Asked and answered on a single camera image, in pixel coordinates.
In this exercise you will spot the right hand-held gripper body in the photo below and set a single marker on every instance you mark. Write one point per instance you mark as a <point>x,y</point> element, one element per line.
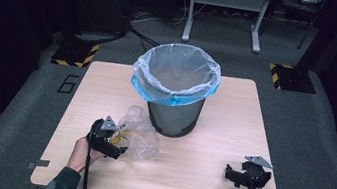
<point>255,173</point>

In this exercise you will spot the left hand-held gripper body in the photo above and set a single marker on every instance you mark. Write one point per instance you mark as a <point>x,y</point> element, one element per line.
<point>99,133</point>

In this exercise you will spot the clear plastic bag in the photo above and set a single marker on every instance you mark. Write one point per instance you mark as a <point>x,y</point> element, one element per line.
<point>140,137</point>

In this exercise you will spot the grey trash bin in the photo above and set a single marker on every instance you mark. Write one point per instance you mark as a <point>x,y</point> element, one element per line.
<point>174,119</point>

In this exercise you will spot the person's left hand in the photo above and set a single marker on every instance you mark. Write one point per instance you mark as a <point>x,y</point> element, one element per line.
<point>79,155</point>

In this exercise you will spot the grey tape strip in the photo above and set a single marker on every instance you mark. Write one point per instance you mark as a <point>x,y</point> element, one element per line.
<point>39,164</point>

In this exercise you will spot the translucent blue bin liner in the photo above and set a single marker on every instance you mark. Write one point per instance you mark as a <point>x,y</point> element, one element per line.
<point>176,72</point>

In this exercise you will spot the black yellow striped base plate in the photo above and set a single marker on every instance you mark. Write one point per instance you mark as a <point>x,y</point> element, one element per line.
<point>74,55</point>
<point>293,79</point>

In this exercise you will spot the black stand post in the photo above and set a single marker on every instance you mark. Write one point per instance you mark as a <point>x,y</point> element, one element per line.
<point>316,36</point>
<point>126,0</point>

